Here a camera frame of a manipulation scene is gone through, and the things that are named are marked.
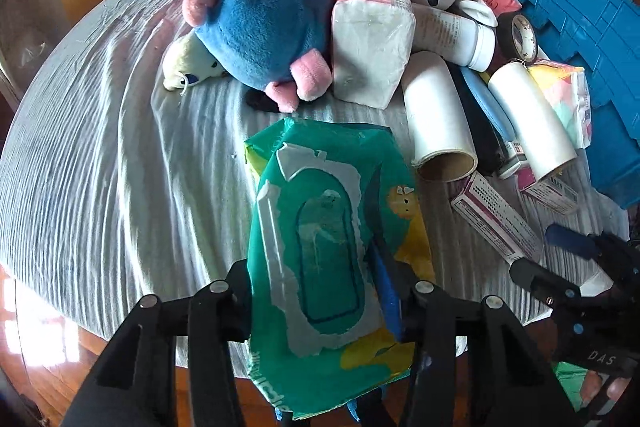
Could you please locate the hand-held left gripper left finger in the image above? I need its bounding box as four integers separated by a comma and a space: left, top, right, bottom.
60, 259, 256, 427

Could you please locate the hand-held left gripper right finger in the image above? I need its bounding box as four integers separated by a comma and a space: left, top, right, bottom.
367, 242, 583, 427

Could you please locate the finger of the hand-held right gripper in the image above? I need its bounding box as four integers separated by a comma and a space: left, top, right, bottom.
509, 259, 586, 305
544, 224, 640, 270

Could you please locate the long white pink box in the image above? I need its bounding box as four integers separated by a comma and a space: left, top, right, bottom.
450, 171, 545, 264

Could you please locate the green wet wipes pack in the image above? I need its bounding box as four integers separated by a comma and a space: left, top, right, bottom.
243, 117, 436, 423

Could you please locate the blue plastic crate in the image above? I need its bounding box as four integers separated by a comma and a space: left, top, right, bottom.
509, 0, 640, 210

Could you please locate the white plastic bottle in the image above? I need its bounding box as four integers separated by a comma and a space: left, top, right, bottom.
411, 2, 497, 72

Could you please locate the cream bunny plush toy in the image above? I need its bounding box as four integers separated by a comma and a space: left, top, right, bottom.
162, 34, 223, 92

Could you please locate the short white pink box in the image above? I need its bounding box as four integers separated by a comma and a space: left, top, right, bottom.
517, 167, 581, 215

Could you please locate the small white box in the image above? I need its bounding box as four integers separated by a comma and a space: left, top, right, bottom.
500, 139, 531, 180

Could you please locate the white paper roll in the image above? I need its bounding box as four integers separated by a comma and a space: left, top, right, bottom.
402, 51, 479, 182
487, 62, 580, 182

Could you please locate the black pouch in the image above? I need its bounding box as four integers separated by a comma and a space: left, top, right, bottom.
450, 67, 506, 172

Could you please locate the pastel tissue packet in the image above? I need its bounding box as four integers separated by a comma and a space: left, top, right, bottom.
527, 61, 593, 150

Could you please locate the blue oblong case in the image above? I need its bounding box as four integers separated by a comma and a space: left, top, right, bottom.
460, 67, 516, 142

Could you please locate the black tape roll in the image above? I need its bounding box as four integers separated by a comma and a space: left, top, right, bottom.
495, 13, 540, 62

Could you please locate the pink white tissue pack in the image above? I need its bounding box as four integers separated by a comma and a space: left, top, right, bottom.
331, 0, 417, 110

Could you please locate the blue pig plush toy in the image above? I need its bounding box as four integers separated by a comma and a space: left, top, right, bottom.
181, 0, 341, 114

